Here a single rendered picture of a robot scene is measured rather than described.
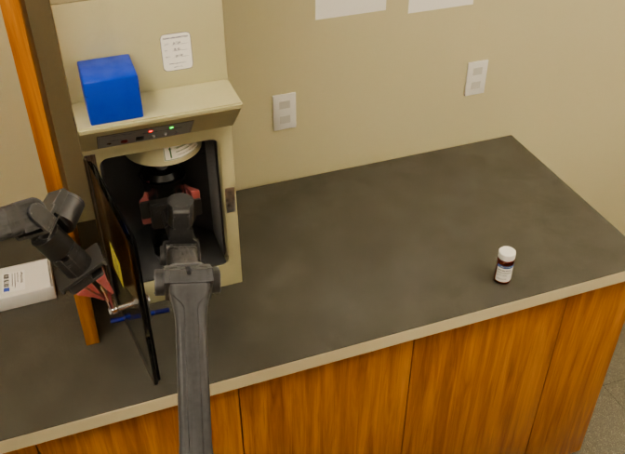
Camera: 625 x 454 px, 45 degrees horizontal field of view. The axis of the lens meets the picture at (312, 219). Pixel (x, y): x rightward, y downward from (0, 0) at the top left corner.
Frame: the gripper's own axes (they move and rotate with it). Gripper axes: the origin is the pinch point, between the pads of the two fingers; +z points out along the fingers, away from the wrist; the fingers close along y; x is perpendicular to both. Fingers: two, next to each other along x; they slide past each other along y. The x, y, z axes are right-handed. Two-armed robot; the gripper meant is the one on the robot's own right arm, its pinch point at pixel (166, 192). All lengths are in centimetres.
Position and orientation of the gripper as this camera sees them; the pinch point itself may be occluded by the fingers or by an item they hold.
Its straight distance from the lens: 186.3
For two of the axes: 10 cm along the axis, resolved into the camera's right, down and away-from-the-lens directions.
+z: -3.4, -5.9, 7.3
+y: -9.4, 2.1, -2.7
